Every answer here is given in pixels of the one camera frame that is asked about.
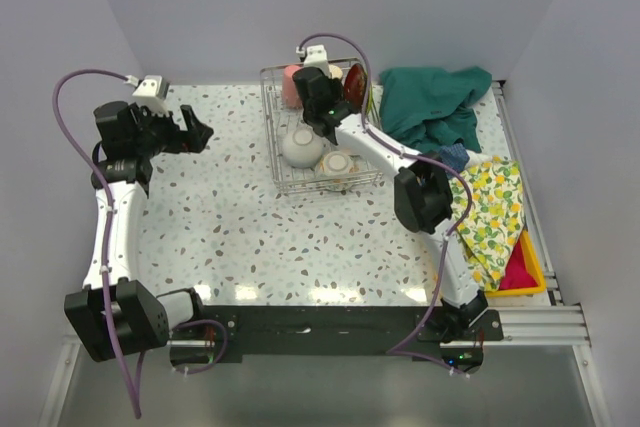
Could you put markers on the yellow plastic bin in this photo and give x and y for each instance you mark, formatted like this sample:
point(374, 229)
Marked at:
point(533, 267)

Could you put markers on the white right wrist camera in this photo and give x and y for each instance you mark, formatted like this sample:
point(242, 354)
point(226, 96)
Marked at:
point(314, 56)

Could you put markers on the lime green plate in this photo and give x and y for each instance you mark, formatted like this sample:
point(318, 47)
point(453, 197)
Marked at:
point(370, 98)

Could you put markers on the blue checked cloth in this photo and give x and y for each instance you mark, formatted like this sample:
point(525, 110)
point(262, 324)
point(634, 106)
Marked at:
point(454, 156)

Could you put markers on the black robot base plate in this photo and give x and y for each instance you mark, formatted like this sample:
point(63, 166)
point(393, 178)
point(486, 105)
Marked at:
point(334, 331)

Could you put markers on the white floral bowl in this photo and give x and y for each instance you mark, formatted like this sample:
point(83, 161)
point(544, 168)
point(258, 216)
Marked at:
point(334, 170)

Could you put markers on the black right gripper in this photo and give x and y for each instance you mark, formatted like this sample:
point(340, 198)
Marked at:
point(330, 85)

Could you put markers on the teal green cloth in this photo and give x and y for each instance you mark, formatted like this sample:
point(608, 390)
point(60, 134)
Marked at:
point(427, 108)

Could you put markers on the pink plastic cup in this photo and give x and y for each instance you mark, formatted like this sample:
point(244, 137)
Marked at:
point(289, 92)

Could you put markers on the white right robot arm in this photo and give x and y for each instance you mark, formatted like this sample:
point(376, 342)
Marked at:
point(422, 196)

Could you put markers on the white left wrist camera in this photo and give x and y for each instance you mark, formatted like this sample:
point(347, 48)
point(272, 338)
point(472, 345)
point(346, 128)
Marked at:
point(150, 92)

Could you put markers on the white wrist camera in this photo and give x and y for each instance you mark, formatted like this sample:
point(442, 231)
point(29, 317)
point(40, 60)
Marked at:
point(314, 56)
point(150, 92)

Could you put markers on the steel cup beige sleeve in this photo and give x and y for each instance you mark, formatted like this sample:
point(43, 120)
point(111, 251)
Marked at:
point(335, 72)

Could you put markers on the lemon print cloth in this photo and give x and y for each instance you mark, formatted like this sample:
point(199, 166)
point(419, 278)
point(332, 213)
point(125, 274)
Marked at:
point(488, 235)

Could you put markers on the magenta cloth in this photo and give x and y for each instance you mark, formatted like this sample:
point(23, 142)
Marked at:
point(516, 275)

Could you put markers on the red floral plate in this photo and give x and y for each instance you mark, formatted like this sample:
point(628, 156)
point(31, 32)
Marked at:
point(355, 85)

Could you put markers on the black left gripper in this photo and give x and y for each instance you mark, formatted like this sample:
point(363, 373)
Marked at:
point(193, 139)

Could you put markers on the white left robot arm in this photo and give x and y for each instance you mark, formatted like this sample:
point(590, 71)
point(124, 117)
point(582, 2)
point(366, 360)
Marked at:
point(112, 304)

